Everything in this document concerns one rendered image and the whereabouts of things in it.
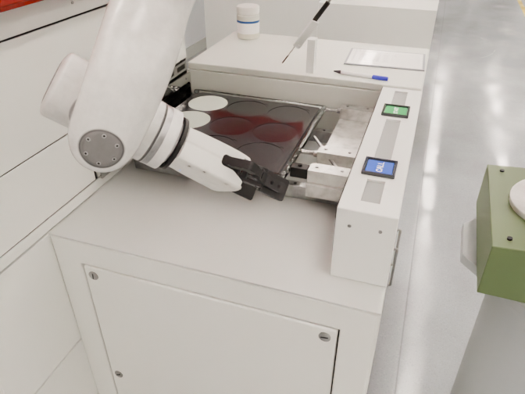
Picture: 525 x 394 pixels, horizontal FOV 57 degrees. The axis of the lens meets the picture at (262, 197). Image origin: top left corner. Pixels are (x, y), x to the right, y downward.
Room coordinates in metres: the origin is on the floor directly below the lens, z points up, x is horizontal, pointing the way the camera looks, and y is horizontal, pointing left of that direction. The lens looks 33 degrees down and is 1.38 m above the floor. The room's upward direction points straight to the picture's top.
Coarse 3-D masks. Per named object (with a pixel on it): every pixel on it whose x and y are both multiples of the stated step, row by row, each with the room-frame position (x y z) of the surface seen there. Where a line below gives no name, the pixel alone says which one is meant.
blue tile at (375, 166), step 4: (368, 160) 0.75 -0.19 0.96; (372, 160) 0.75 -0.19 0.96; (376, 160) 0.75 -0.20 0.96; (368, 164) 0.73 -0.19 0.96; (372, 164) 0.73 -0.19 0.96; (376, 164) 0.73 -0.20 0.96; (380, 164) 0.73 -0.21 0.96; (384, 164) 0.73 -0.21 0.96; (388, 164) 0.73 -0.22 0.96; (392, 164) 0.73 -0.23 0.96; (368, 168) 0.72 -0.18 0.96; (372, 168) 0.72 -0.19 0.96; (376, 168) 0.72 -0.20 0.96; (380, 168) 0.72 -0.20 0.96; (384, 168) 0.72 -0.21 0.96; (388, 168) 0.72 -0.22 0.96; (392, 168) 0.72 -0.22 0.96; (380, 172) 0.71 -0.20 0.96; (384, 172) 0.71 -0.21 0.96; (388, 172) 0.71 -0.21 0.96; (392, 172) 0.71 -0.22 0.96
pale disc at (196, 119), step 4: (184, 112) 1.11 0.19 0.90; (188, 112) 1.11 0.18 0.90; (192, 112) 1.11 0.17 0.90; (196, 112) 1.11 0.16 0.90; (200, 112) 1.11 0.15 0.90; (184, 116) 1.08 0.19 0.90; (188, 116) 1.08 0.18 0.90; (192, 116) 1.08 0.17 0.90; (196, 116) 1.08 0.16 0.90; (200, 116) 1.08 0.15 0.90; (204, 116) 1.08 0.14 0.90; (208, 116) 1.08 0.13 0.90; (192, 120) 1.06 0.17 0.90; (196, 120) 1.06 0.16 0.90; (200, 120) 1.06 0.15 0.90; (204, 120) 1.06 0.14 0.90; (208, 120) 1.06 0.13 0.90; (192, 124) 1.04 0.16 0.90; (196, 124) 1.04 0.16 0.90; (200, 124) 1.04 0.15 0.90; (204, 124) 1.04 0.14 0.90
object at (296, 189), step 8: (136, 160) 0.97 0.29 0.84; (144, 168) 0.96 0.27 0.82; (152, 168) 0.96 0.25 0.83; (160, 168) 0.95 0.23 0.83; (168, 168) 0.94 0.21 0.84; (184, 176) 0.93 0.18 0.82; (248, 176) 0.88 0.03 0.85; (296, 184) 0.85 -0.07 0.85; (304, 184) 0.85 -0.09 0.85; (288, 192) 0.85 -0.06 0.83; (296, 192) 0.84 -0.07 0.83; (304, 192) 0.84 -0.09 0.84; (312, 200) 0.83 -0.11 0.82; (320, 200) 0.83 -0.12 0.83; (328, 200) 0.82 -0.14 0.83
